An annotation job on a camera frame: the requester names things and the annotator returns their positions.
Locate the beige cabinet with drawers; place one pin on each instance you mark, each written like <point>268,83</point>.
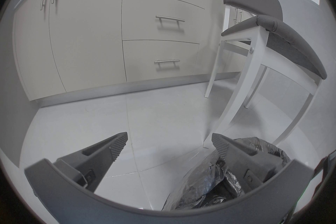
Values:
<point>86,34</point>

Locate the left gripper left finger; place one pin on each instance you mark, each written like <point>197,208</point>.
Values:
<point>105,156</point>

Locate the black plastic bag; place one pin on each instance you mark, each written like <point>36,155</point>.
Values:
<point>204,183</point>

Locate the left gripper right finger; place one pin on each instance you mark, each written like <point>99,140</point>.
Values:
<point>236,157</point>

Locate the dark grey white-legged chair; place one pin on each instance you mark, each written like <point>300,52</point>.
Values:
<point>288,41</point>

